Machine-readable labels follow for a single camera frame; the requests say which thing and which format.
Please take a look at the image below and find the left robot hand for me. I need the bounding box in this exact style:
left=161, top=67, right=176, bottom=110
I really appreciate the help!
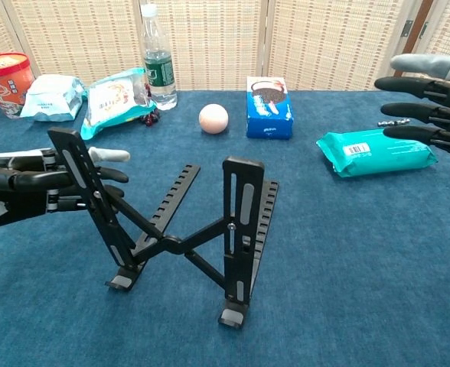
left=0, top=146, right=132, bottom=231

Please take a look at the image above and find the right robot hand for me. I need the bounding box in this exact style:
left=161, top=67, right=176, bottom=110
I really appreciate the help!
left=373, top=53, right=450, bottom=160

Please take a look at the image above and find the black folding laptop stand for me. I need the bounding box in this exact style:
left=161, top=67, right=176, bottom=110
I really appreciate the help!
left=47, top=127, right=281, bottom=330

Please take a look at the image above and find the light blue tissue pack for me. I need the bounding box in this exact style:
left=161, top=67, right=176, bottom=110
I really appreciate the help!
left=19, top=74, right=87, bottom=122

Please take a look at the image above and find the teal wet wipes pack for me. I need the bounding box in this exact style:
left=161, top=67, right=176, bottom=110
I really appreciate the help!
left=315, top=128, right=439, bottom=179

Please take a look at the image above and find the red instant noodle cup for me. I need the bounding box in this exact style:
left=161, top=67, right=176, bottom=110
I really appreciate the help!
left=0, top=52, right=36, bottom=119

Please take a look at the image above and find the teal white shrimp snack bag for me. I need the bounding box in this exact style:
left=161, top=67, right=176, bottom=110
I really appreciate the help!
left=80, top=67, right=158, bottom=141

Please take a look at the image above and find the bamboo folding screen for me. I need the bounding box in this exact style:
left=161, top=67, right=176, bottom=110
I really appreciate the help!
left=0, top=0, right=450, bottom=92

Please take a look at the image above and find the clear water bottle green label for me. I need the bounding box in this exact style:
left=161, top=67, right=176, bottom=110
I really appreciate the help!
left=139, top=3, right=178, bottom=112

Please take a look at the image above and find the blue cookie box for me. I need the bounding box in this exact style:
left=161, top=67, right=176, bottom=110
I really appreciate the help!
left=246, top=76, right=295, bottom=140

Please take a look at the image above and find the blue felt table mat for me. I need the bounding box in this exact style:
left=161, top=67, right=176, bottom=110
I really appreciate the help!
left=0, top=89, right=450, bottom=367

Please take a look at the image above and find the peach coloured ball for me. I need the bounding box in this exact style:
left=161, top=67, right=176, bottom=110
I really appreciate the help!
left=198, top=103, right=230, bottom=135

